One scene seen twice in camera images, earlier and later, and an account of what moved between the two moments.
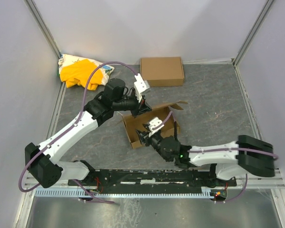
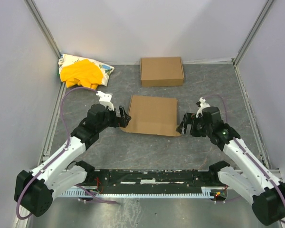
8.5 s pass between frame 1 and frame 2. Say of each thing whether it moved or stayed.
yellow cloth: stayed
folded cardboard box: stayed
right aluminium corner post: stayed
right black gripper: moved
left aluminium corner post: stayed
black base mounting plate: stayed
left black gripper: moved
